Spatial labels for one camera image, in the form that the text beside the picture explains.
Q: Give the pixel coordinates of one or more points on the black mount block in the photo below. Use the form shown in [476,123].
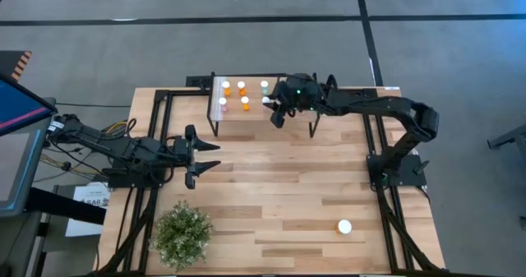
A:
[197,81]

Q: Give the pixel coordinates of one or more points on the black aluminium frame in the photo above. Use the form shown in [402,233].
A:
[157,112]

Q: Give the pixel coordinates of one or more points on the monitor with grey screen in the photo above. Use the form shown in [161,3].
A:
[16,166]

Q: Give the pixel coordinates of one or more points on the small white bottle front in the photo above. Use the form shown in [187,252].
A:
[266,100]
[264,84]

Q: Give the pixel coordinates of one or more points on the black mat with hazard stripes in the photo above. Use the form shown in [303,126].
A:
[12,63]

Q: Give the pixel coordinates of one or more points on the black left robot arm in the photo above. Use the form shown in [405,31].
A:
[107,145]

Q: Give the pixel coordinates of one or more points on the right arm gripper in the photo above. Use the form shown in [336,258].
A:
[302,94]

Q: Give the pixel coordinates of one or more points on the small orange pill bottle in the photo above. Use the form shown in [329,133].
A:
[225,84]

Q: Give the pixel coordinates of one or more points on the dark grey stand leg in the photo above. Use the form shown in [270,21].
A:
[513,139]

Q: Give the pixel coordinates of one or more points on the green artificial potted plant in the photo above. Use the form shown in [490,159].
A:
[183,236]

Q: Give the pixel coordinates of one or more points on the small pink pill bottle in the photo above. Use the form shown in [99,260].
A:
[222,101]

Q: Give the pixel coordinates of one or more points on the large white bottle cap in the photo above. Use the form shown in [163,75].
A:
[344,226]

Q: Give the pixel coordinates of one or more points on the white printed paper sheet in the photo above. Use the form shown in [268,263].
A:
[88,195]

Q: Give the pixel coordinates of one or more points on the tilted computer monitor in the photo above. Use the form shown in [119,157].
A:
[20,104]

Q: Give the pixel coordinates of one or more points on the wooden shelf with black legs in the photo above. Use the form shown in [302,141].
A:
[255,114]

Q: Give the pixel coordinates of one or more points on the small white bottle row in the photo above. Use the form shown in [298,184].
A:
[245,100]
[241,84]

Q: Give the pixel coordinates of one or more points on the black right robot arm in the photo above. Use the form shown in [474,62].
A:
[370,104]

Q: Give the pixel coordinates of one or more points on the black stand beam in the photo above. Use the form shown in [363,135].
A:
[61,205]

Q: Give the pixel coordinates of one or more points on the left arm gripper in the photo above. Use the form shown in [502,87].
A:
[190,131]

